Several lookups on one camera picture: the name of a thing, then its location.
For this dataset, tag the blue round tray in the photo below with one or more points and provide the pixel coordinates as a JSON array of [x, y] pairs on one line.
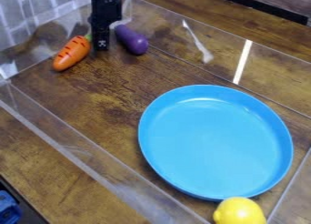
[[215, 142]]

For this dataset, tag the blue object at corner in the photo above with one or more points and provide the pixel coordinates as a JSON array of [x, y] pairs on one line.
[[10, 209]]

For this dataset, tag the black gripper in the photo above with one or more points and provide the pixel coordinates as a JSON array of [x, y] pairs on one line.
[[106, 11]]

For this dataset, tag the yellow toy lemon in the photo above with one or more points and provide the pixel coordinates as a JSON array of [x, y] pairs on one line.
[[239, 211]]

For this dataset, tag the orange toy carrot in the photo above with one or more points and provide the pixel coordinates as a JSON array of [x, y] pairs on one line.
[[72, 53]]

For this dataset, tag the purple toy eggplant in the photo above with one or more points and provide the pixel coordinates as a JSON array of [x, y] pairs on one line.
[[134, 41]]

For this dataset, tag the clear acrylic enclosure wall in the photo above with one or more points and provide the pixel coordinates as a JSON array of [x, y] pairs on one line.
[[70, 151]]

